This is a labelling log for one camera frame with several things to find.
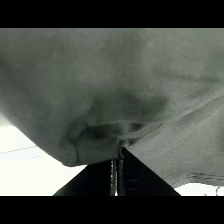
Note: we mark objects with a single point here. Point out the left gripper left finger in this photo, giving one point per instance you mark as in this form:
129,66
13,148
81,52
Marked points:
95,181

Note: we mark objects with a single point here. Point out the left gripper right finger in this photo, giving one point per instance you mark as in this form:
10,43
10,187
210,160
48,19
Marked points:
140,180

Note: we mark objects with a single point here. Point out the black garment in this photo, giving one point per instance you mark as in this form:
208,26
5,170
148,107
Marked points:
110,76

